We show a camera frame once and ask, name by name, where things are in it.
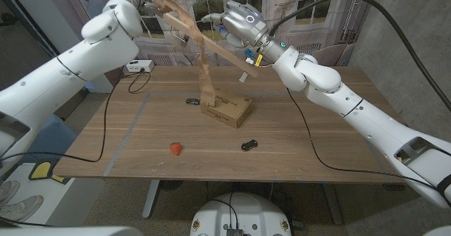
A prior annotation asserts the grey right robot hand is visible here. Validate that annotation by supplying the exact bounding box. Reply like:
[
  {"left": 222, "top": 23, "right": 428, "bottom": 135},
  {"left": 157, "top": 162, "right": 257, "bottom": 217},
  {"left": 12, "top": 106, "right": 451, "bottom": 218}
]
[{"left": 201, "top": 0, "right": 272, "bottom": 50}]

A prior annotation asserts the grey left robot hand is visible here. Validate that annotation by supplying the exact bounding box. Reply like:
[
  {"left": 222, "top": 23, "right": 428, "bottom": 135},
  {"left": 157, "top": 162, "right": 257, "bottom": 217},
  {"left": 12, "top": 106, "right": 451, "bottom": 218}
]
[{"left": 118, "top": 0, "right": 166, "bottom": 18}]

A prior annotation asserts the wooden paper towel holder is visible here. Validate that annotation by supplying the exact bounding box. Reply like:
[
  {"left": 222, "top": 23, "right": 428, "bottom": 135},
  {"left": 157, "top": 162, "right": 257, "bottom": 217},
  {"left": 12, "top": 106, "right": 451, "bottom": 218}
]
[{"left": 162, "top": 12, "right": 261, "bottom": 84}]

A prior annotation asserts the tan arm wrap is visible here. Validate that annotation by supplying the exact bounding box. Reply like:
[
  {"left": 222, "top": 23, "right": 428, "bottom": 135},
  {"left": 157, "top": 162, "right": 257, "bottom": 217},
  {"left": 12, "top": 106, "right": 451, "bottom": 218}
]
[{"left": 154, "top": 0, "right": 216, "bottom": 107}]

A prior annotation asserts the cardboard packing box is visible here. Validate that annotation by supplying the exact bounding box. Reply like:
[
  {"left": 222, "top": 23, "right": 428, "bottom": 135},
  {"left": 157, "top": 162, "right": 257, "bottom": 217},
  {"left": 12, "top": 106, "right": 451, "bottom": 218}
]
[{"left": 199, "top": 85, "right": 254, "bottom": 130}]

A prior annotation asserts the white robot shoulder cover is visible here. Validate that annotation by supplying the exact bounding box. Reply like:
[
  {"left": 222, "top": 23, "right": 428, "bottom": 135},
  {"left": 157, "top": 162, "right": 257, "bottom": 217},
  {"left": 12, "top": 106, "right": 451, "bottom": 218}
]
[{"left": 0, "top": 226, "right": 144, "bottom": 236}]

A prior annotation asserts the white power strip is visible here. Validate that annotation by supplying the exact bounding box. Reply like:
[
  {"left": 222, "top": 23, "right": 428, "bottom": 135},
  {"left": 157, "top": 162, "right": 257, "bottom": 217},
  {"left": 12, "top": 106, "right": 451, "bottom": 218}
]
[{"left": 125, "top": 59, "right": 155, "bottom": 73}]

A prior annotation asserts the printed window backdrop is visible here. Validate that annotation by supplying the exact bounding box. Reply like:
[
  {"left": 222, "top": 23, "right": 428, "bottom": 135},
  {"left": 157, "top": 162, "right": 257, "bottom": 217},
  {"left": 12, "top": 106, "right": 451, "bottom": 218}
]
[{"left": 38, "top": 0, "right": 380, "bottom": 89}]

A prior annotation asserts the small black toy car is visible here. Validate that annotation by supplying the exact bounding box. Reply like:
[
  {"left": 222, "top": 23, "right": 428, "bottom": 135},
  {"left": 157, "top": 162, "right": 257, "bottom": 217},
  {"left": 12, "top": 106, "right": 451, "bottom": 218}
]
[{"left": 240, "top": 139, "right": 259, "bottom": 152}]

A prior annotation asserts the blue padded chair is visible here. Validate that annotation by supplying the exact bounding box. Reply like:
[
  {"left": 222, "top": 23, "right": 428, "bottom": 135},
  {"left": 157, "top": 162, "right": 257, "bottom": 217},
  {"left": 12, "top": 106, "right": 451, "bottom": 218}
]
[{"left": 26, "top": 114, "right": 78, "bottom": 166}]

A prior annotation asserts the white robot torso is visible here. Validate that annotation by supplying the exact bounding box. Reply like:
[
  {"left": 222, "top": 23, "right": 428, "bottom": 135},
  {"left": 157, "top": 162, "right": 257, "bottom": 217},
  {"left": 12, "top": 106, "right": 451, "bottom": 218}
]
[{"left": 189, "top": 192, "right": 292, "bottom": 236}]

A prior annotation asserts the grey table leg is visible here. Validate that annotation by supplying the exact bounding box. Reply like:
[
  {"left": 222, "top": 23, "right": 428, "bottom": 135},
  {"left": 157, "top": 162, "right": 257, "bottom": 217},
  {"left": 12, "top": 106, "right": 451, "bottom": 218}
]
[
  {"left": 322, "top": 182, "right": 345, "bottom": 225},
  {"left": 142, "top": 179, "right": 160, "bottom": 219}
]

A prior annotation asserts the grey sneaker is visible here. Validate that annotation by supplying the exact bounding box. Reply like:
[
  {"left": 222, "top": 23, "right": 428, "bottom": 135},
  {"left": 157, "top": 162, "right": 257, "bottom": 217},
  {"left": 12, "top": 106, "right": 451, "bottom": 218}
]
[
  {"left": 0, "top": 180, "right": 21, "bottom": 209},
  {"left": 0, "top": 194, "right": 44, "bottom": 225}
]

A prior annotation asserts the black looped power cable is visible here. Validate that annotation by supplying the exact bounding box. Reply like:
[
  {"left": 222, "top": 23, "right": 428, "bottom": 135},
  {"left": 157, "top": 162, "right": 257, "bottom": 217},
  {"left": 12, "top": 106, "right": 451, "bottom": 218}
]
[{"left": 122, "top": 68, "right": 152, "bottom": 94}]

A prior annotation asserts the thin black left hand wire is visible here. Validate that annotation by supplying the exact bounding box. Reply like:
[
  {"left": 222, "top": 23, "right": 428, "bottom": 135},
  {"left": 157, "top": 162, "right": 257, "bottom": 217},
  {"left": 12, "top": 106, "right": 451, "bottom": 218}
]
[{"left": 0, "top": 73, "right": 123, "bottom": 163}]

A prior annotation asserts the thin black hand wire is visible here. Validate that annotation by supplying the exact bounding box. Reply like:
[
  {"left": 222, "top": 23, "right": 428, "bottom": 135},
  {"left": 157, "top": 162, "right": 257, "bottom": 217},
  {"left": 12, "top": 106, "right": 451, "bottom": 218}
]
[
  {"left": 285, "top": 87, "right": 438, "bottom": 192},
  {"left": 0, "top": 73, "right": 123, "bottom": 163}
]

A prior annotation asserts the thin black right hand wire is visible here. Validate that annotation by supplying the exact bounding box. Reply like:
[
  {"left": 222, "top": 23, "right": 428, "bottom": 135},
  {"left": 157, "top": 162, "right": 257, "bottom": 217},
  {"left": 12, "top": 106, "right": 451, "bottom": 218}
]
[{"left": 285, "top": 87, "right": 438, "bottom": 192}]

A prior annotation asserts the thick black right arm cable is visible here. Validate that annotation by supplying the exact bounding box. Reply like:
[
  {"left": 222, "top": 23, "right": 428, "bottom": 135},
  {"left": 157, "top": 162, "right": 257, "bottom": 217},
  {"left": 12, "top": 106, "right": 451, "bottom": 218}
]
[{"left": 268, "top": 0, "right": 451, "bottom": 112}]

